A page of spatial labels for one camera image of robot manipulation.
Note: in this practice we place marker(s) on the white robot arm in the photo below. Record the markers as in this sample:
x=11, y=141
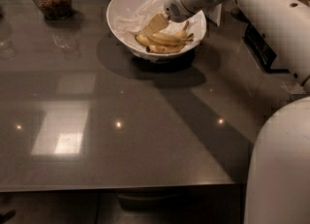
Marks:
x=278, y=184

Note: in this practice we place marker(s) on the white tilted bowl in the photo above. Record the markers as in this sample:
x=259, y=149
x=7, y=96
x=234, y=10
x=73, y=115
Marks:
x=119, y=11

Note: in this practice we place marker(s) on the yellow banana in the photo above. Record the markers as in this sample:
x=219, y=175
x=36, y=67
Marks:
x=164, y=49
x=170, y=40
x=142, y=40

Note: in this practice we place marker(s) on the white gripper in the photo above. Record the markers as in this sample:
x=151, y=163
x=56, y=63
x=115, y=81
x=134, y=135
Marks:
x=172, y=8

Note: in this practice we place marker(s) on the white upright stand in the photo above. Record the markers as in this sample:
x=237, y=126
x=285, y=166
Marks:
x=213, y=14

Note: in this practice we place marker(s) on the white paper bowl liner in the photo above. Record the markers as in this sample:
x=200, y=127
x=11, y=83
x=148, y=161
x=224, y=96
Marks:
x=135, y=17

